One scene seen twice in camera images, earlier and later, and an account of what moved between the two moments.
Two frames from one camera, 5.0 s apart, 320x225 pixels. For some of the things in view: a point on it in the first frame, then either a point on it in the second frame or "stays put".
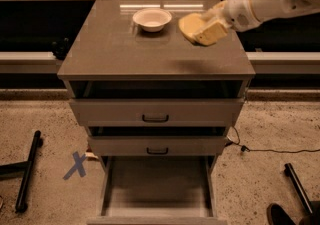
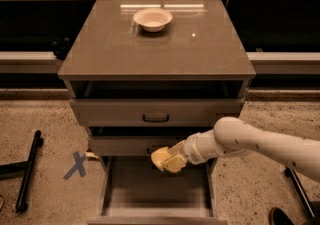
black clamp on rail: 61,48 stays put
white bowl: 152,19 stays put
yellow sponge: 192,24 -> 159,155
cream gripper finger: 211,33 -> 174,164
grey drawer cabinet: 157,106 stays put
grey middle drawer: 156,146 stays put
